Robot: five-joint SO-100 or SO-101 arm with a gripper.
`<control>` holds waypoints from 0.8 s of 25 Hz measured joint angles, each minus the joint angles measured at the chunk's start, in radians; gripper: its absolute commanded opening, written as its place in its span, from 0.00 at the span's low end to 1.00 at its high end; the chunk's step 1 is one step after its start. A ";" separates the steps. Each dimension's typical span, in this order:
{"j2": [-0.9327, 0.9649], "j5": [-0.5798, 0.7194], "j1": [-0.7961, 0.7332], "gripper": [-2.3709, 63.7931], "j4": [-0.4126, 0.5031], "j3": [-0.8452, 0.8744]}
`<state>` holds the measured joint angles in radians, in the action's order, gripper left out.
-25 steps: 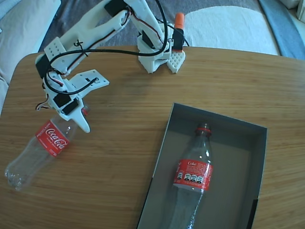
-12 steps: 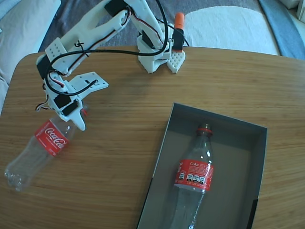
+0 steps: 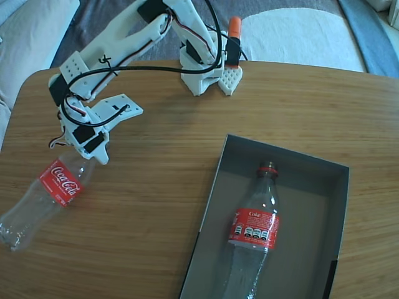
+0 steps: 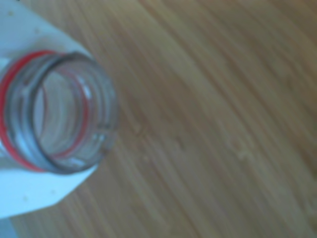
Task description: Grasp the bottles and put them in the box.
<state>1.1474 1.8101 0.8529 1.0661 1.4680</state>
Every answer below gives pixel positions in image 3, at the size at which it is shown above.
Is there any black camera cable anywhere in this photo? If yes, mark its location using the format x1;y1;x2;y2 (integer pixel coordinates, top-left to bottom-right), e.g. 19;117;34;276
60;0;227;127

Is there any clear bottle Coca-Cola logo label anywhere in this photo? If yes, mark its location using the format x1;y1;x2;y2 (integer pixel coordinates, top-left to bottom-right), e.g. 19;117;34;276
0;152;97;252

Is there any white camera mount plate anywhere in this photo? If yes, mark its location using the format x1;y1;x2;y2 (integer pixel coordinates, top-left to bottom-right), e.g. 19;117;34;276
92;93;144;131

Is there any grey cardboard box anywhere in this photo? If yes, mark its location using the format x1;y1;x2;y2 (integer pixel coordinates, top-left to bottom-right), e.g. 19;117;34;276
178;133;352;299

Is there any clear bottle Coke text label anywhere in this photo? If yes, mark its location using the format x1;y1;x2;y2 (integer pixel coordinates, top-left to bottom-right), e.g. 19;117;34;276
218;160;280;299

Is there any beige sofa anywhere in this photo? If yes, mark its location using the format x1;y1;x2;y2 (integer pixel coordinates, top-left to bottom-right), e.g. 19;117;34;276
0;0;80;153

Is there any pale blue cushion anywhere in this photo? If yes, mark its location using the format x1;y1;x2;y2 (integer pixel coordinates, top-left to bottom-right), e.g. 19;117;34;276
0;0;29;27

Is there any grey and white rug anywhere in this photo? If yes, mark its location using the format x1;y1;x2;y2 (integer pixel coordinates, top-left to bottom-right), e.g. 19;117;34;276
49;0;399;78

